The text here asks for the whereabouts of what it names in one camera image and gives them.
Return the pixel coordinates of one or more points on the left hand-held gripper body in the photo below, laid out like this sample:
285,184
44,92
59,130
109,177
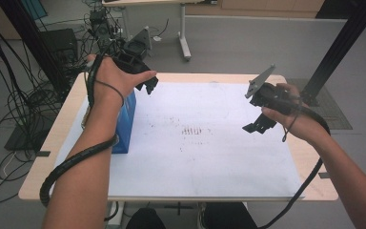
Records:
133,60

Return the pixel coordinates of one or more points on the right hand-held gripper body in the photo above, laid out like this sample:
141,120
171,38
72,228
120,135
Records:
270,95

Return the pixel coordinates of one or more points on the blue cardboard box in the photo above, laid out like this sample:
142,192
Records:
125,127

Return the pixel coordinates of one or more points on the person's left hand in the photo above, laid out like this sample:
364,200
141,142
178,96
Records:
111,79

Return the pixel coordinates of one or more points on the person's right hand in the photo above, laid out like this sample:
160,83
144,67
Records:
305,130

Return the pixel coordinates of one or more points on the computer tower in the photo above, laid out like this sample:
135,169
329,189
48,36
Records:
103,31

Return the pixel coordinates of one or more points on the white background desk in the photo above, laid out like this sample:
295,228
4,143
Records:
184,38

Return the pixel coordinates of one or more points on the black equipment box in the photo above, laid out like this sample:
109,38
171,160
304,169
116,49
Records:
60,44

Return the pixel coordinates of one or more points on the black tape strip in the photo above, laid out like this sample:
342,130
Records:
324,175
43,153

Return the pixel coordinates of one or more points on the black metal stand with base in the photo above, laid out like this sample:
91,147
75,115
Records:
340,44

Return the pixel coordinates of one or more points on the wooden cabinet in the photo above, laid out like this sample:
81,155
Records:
251,8

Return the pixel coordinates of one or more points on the person's right black trouser leg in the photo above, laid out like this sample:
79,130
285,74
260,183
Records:
228,216

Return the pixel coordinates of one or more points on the person's black trouser leg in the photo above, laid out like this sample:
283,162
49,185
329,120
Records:
228,216
144,219

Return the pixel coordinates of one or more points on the person's white shoe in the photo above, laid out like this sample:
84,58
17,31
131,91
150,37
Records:
201,213

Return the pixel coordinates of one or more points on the black metal stand pole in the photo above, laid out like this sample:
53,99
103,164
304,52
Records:
28,41

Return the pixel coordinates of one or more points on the teal panel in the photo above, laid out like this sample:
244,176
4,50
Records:
33,8

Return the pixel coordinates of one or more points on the white table leg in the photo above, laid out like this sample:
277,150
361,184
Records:
120,214

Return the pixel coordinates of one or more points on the person's left black trouser leg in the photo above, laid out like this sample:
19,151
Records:
144,219

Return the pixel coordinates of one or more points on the black stand base plate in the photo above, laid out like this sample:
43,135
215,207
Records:
22,140

